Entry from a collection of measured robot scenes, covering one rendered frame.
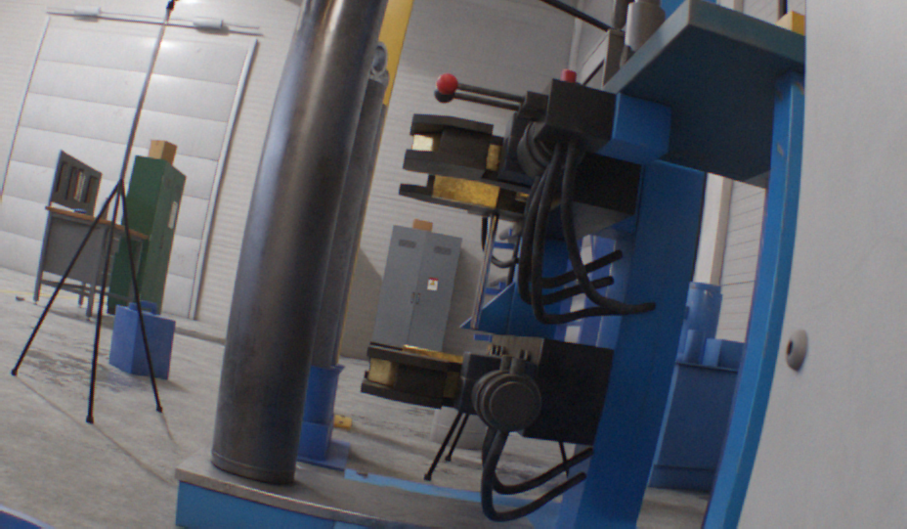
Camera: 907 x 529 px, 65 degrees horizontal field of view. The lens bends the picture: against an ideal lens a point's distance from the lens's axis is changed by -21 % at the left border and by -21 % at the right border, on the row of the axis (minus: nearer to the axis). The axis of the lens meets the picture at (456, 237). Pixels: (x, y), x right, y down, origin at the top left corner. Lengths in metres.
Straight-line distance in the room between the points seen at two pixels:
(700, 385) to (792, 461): 3.95
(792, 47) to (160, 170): 8.34
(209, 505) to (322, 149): 0.86
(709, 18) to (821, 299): 0.97
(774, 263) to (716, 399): 3.05
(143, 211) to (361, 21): 7.22
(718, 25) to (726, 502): 0.63
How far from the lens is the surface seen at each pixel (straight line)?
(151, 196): 9.12
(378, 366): 1.81
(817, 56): 0.20
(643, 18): 1.58
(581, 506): 2.02
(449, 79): 1.43
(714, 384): 4.15
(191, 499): 1.94
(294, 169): 1.95
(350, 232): 3.31
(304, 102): 1.99
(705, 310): 4.59
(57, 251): 7.84
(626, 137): 1.43
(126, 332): 4.64
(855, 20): 0.18
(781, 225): 1.14
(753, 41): 1.15
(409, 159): 1.78
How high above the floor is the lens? 0.58
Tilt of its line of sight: 6 degrees up
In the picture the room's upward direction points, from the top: 11 degrees clockwise
